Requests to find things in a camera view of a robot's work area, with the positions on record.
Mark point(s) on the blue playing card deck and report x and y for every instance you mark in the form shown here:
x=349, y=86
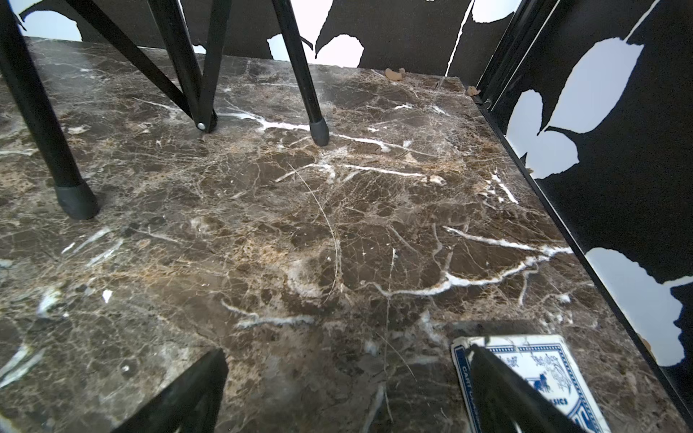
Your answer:
x=543, y=361

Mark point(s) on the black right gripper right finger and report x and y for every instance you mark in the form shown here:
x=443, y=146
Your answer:
x=504, y=402

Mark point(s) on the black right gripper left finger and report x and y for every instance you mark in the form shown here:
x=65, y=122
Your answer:
x=191, y=403

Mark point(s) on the black music stand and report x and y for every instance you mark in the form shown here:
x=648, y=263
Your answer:
x=194, y=91

